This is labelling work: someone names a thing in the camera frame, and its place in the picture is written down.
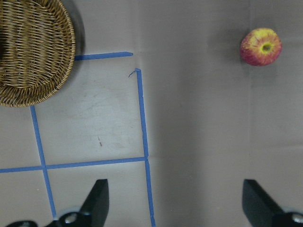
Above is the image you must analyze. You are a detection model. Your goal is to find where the red yellow apple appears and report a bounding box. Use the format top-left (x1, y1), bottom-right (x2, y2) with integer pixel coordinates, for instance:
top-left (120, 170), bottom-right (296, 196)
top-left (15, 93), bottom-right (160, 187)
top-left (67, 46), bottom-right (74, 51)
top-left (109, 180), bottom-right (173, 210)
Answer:
top-left (240, 27), bottom-right (282, 67)

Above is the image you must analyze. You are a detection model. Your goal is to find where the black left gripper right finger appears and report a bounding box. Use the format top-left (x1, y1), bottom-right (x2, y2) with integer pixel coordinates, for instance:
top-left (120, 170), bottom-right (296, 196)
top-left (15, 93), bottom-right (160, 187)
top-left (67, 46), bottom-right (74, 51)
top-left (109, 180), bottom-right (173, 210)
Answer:
top-left (242, 179), bottom-right (303, 227)

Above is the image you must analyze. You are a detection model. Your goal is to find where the woven wicker basket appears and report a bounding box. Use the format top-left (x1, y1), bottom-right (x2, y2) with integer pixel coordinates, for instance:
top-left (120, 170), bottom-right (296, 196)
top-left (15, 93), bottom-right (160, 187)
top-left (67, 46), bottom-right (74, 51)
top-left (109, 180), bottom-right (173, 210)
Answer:
top-left (0, 0), bottom-right (76, 107)

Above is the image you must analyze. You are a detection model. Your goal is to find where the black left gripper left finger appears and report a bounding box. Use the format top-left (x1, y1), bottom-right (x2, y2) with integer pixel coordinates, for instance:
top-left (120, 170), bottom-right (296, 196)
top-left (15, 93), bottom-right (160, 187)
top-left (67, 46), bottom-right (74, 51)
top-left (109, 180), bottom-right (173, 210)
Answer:
top-left (4, 179), bottom-right (110, 227)

